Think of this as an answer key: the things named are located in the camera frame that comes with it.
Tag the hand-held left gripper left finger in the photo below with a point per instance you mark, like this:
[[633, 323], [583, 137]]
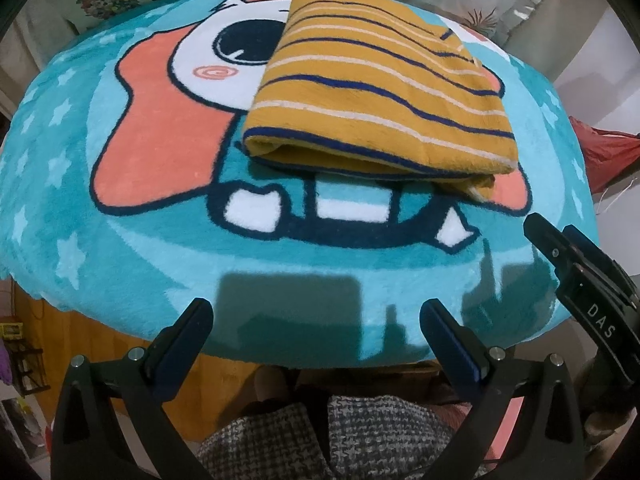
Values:
[[176, 347]]

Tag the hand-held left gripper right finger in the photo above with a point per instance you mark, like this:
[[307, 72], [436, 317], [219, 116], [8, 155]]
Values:
[[452, 347]]

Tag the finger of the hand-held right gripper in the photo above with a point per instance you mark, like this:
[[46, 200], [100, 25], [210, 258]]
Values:
[[590, 255], [542, 237]]

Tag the yellow striped small garment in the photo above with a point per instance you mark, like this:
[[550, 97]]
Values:
[[380, 95]]

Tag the red cloth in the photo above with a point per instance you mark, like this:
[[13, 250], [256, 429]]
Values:
[[607, 152]]

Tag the person's houndstooth trousers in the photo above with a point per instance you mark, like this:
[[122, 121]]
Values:
[[280, 435]]

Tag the teal cartoon plush mat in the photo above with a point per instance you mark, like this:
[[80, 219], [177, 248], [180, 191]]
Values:
[[150, 170]]

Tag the beige bed sheet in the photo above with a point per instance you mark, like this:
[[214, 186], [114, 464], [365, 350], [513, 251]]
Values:
[[45, 45]]

